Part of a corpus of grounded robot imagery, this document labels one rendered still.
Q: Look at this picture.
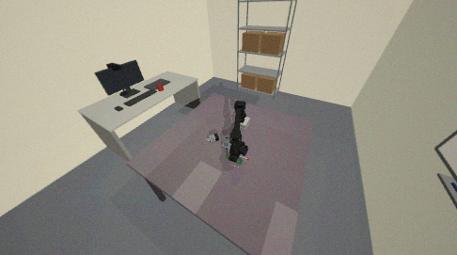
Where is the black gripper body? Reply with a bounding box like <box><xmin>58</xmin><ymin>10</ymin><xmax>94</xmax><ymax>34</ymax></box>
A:
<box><xmin>228</xmin><ymin>141</ymin><xmax>245</xmax><ymax>162</ymax></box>

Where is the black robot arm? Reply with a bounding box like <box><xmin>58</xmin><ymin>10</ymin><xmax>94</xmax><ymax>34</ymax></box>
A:
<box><xmin>229</xmin><ymin>101</ymin><xmax>248</xmax><ymax>156</ymax></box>

